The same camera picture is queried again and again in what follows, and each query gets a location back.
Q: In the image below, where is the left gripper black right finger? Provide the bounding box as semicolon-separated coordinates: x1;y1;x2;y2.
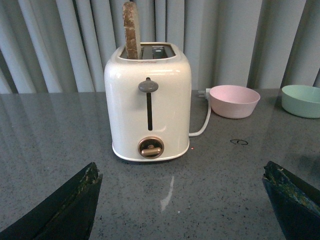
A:
262;161;320;240

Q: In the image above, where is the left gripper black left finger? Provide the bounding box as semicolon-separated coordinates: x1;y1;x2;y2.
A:
0;162;103;240

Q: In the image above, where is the green bowl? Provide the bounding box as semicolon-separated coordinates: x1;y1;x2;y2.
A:
281;85;320;119

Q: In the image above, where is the pink bowl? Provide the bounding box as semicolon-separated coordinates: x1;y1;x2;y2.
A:
209;85;261;119

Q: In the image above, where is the cream white toaster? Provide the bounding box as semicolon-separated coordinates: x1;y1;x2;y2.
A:
104;42;192;162

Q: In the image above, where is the white pleated curtain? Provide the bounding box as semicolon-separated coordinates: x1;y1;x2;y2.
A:
0;0;320;94

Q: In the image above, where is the brown toast slice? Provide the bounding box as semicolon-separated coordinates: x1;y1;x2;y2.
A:
122;1;142;60

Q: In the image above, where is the white power cable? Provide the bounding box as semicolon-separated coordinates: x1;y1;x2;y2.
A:
188;102;213;138

